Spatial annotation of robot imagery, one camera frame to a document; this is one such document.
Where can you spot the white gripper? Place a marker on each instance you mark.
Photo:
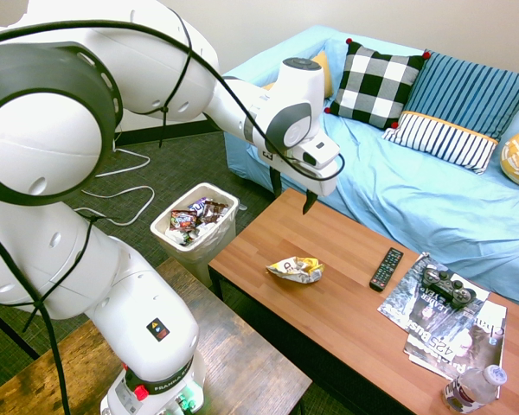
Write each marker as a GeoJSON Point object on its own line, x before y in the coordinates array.
{"type": "Point", "coordinates": [318, 181]}

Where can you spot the yellow chip bag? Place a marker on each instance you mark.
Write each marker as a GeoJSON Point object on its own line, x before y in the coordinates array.
{"type": "Point", "coordinates": [296, 271]}

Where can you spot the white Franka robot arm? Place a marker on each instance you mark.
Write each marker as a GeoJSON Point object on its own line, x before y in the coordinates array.
{"type": "Point", "coordinates": [47, 142]}

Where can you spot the white plastic trash bin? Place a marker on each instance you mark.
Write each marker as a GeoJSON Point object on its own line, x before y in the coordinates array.
{"type": "Point", "coordinates": [190, 255]}

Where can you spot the brown candy wrapper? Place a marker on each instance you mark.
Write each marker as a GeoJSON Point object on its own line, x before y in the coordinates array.
{"type": "Point", "coordinates": [216, 212]}

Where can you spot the purple hint wrapper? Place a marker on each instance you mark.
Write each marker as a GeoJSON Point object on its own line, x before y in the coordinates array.
{"type": "Point", "coordinates": [197, 205]}

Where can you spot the crumpled white paper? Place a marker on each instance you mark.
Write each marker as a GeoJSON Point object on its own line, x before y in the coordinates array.
{"type": "Point", "coordinates": [190, 237]}

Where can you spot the red snack wrapper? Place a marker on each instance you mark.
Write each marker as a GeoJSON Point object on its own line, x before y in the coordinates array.
{"type": "Point", "coordinates": [183, 220]}

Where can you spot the black TV remote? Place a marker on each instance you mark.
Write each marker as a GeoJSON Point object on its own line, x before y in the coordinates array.
{"type": "Point", "coordinates": [386, 270]}

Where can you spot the light blue covered sofa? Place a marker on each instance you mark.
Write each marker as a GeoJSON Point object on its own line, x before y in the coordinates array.
{"type": "Point", "coordinates": [415, 194]}

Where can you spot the mustard yellow pillow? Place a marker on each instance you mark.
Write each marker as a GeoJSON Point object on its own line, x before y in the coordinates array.
{"type": "Point", "coordinates": [325, 71]}

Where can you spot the black white checkered pillow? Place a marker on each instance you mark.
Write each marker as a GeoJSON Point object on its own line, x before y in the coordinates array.
{"type": "Point", "coordinates": [372, 86]}

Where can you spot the reddish wooden coffee table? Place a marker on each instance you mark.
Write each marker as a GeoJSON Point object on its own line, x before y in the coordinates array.
{"type": "Point", "coordinates": [328, 324]}

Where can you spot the dark cover magazine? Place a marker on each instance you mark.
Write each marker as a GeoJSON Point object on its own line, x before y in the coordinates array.
{"type": "Point", "coordinates": [404, 300]}

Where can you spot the white navy striped pillow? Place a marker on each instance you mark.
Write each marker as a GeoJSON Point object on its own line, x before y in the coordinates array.
{"type": "Point", "coordinates": [441, 140]}

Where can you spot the black game controller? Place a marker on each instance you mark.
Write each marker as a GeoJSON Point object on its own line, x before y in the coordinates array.
{"type": "Point", "coordinates": [445, 287]}

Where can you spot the rustic dark wood table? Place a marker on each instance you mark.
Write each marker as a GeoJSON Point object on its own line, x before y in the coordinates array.
{"type": "Point", "coordinates": [242, 367]}

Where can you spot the blue striped pillow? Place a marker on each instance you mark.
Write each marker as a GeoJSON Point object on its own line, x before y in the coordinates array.
{"type": "Point", "coordinates": [467, 99]}

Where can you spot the business magazine with 425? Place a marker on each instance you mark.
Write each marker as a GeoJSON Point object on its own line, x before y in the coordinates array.
{"type": "Point", "coordinates": [463, 346]}

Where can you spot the clear plastic water bottle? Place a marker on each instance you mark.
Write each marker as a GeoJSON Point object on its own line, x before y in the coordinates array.
{"type": "Point", "coordinates": [471, 389]}

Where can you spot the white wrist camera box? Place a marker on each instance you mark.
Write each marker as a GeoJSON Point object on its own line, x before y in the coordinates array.
{"type": "Point", "coordinates": [320, 149]}

